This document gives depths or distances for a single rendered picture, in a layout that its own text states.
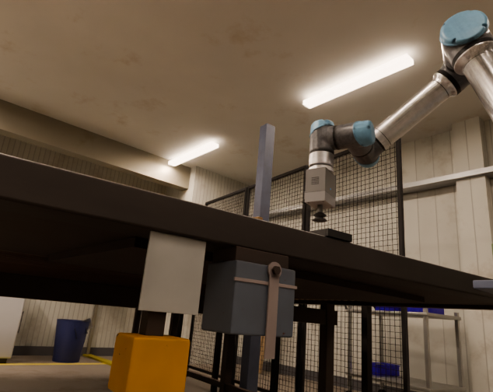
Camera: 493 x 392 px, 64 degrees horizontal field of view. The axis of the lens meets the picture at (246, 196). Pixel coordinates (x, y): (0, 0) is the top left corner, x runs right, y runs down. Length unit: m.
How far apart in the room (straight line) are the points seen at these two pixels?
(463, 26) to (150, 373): 1.11
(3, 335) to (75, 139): 2.65
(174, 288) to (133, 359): 0.12
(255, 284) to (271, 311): 0.05
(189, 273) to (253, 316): 0.13
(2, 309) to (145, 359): 5.05
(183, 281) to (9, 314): 5.04
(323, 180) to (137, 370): 0.77
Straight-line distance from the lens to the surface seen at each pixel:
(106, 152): 6.24
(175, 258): 0.65
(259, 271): 0.70
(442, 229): 5.15
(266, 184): 3.35
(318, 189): 1.16
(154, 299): 0.63
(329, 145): 1.23
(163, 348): 0.62
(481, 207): 4.88
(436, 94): 1.36
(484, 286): 1.11
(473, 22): 1.28
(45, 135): 6.01
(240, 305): 0.68
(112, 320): 6.90
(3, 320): 5.64
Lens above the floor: 0.74
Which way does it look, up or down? 17 degrees up
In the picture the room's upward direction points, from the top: 5 degrees clockwise
